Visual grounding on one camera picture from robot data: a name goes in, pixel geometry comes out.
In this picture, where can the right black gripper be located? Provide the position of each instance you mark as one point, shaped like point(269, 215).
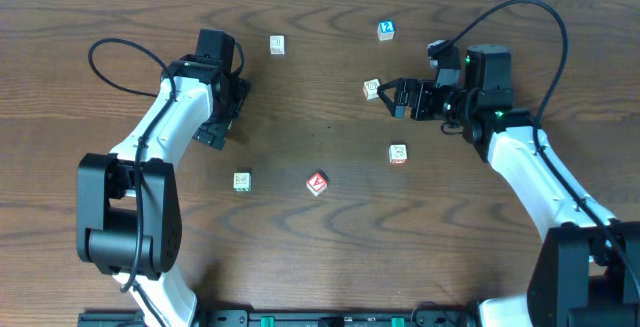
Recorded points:
point(413, 98)

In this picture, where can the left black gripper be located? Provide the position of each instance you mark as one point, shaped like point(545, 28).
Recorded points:
point(212, 134)

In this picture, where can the snail picture block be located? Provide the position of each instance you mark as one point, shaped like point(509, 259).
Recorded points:
point(370, 89)

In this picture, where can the blue number 2 block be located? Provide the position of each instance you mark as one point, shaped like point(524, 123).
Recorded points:
point(386, 30)

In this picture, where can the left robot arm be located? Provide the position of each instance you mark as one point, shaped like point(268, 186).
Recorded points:
point(128, 221)

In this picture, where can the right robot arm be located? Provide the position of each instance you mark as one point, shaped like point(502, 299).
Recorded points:
point(588, 267)

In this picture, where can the red edged picture block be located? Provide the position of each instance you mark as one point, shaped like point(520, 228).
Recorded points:
point(397, 154)

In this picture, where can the plain cream wooden block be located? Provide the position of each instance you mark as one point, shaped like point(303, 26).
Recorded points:
point(277, 45)

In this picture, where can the green edged picture block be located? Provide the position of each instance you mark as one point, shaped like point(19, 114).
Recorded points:
point(242, 181)

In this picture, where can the red letter A block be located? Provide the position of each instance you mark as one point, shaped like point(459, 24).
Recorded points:
point(316, 184)

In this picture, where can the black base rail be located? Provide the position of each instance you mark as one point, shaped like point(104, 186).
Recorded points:
point(421, 318)

